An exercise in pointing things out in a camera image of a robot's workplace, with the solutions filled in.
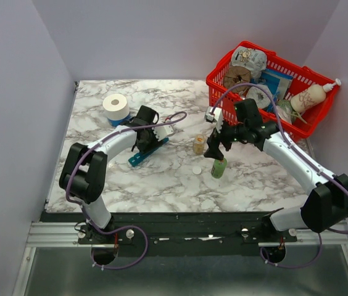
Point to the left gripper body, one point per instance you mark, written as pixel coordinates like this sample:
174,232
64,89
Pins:
150,141

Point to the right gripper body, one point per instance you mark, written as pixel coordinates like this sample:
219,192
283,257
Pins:
230,133

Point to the teal weekly pill organizer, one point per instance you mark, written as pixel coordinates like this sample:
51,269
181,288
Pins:
138,158

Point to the white bottle cap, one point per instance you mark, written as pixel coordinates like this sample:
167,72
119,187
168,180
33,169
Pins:
196,170

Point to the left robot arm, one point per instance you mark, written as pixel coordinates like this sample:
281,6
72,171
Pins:
84,173

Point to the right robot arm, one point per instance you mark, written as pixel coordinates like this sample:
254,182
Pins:
327,201

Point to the green pill bottle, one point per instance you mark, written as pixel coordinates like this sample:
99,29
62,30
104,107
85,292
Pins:
218,168

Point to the amber pill bottle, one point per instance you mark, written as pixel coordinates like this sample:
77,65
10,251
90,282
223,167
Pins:
199,144

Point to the blue tape roll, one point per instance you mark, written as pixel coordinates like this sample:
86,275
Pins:
115,123

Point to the white toilet paper roll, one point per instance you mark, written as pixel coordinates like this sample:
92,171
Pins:
116,107

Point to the silver wrapped roll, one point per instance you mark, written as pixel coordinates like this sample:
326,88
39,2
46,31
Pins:
260,94

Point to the green white pouch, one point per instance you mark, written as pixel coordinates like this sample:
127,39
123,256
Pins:
288,112

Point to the red shopping basket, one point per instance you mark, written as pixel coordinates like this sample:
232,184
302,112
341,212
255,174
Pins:
302,78

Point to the blue packet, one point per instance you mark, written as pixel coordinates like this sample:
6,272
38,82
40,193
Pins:
277,82

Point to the printed wrapped package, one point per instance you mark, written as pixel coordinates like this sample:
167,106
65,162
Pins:
252,59

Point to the cream pump lotion bottle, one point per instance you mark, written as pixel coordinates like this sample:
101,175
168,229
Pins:
312,96

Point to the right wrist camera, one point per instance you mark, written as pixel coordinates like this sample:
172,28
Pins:
214,115

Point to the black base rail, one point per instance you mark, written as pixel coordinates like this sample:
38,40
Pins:
186,235

